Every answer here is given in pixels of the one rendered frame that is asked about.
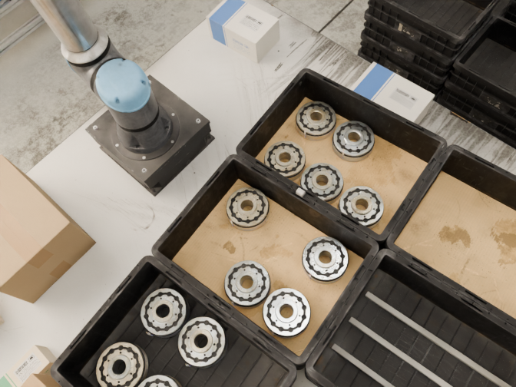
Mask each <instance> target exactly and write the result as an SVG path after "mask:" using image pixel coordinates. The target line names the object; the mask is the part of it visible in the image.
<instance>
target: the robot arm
mask: <svg viewBox="0 0 516 387"><path fill-rule="evenodd" d="M30 2H31V3H32V4H33V6H34V7H35V8H36V9H37V11H38V12H39V14H40V15H41V16H42V18H43V19H44V20H45V21H46V23H47V24H48V26H49V27H50V28H51V30H52V31H53V32H54V33H55V35H56V36H57V37H58V39H59V40H60V42H61V53H62V54H63V56H64V57H65V59H66V61H67V63H68V65H69V67H70V68H71V69H72V70H73V71H74V72H75V73H76V74H77V75H78V76H79V77H80V78H81V79H82V80H83V81H84V83H85V84H86V85H87V86H88V87H89V88H90V89H91V90H92V91H93V92H94V93H95V94H96V95H97V96H98V98H99V99H100V100H101V101H102V102H103V103H104V105H105V106H106V107H107V109H108V110H109V111H110V112H111V114H112V116H113V118H114V119H115V121H116V122H117V136H118V139H119V141H120V142H121V143H122V145H123V146H124V147H125V148H126V149H127V150H129V151H131V152H133V153H136V154H149V153H152V152H154V151H157V150H159V149H160V148H162V147H163V146H164V145H165V144H166V143H167V142H168V141H169V139H170V137H171V135H172V131H173V124H172V121H171V119H170V116H169V114H168V113H167V112H166V111H165V110H164V109H163V108H162V107H161V106H160V105H159V104H158V103H157V101H156V99H155V96H154V93H153V91H152V89H151V85H150V82H149V80H148V78H147V76H146V74H145V73H144V71H143V70H142V68H141V67H140V66H139V65H138V64H136V63H134V62H133V61H130V60H127V59H126V58H125V57H124V56H123V55H122V54H121V53H120V52H119V51H118V50H117V49H116V48H115V46H114V44H113V43H112V41H111V39H110V38H109V36H108V34H107V32H106V31H105V30H104V29H103V28H102V27H101V26H99V25H96V24H93V22H92V20H91V19H90V17H89V16H88V14H87V12H86V11H85V10H84V8H83V6H82V4H81V3H80V1H79V0H30Z"/></svg>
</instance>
